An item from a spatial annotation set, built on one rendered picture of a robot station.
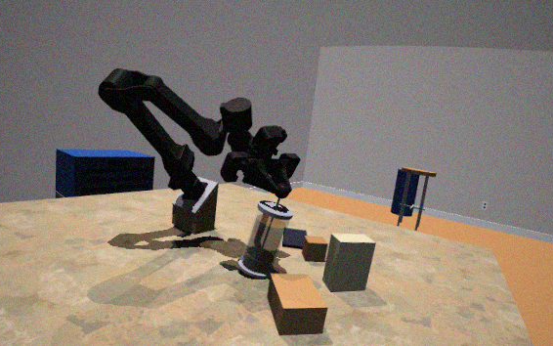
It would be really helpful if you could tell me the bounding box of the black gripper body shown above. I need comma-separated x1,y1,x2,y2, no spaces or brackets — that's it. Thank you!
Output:
221,137,301,183

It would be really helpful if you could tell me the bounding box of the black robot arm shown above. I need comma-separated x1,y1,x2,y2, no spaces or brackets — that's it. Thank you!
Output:
98,68,287,200

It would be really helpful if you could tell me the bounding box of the glass french press with black knob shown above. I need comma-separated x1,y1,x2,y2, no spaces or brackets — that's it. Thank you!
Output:
237,183,293,279

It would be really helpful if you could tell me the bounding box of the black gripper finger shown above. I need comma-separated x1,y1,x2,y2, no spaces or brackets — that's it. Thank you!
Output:
271,159,292,193
242,159,279,195

